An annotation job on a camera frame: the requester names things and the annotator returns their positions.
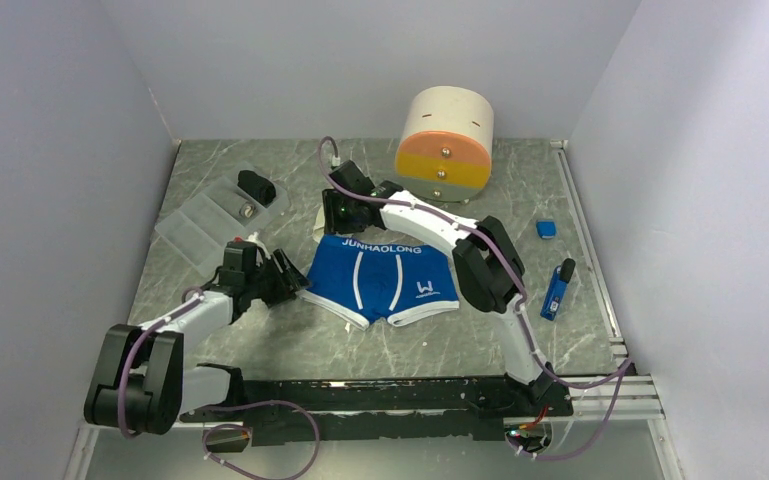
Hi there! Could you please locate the small metal ring object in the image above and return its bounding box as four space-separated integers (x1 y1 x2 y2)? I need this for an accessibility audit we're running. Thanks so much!
239 203 257 218

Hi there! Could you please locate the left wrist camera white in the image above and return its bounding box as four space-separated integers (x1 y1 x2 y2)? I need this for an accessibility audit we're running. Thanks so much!
244 232 271 259

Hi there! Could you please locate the clear plastic compartment tray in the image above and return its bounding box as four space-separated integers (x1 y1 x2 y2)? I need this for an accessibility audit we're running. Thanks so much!
155 161 290 276

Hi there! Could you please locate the cream yellow cloth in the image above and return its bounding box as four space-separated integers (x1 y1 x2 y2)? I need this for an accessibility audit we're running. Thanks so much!
311 206 326 243

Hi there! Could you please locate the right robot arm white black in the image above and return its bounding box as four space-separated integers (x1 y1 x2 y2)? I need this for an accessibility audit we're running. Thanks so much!
320 161 569 415

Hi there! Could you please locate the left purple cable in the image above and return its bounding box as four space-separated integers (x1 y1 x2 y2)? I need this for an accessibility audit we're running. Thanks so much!
117 284 322 480

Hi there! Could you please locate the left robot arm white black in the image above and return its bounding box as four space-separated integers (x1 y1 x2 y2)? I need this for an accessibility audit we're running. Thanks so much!
83 238 311 438

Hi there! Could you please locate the blue underwear white trim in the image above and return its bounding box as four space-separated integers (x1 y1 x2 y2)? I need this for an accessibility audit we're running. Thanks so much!
301 235 460 330

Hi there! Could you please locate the round drawer cabinet orange yellow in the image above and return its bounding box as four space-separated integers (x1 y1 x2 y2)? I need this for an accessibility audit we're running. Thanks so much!
394 86 494 202

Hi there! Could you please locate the small blue block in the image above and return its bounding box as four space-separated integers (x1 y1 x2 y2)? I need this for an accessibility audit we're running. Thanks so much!
535 220 557 239

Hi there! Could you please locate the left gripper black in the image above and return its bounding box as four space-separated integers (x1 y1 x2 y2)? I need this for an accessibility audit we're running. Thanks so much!
245 248 312 308

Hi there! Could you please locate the black rolled sock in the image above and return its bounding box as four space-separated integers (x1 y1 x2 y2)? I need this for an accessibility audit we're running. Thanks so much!
237 170 277 207

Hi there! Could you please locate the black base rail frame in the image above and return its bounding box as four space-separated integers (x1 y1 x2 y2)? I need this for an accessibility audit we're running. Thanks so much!
179 375 574 446

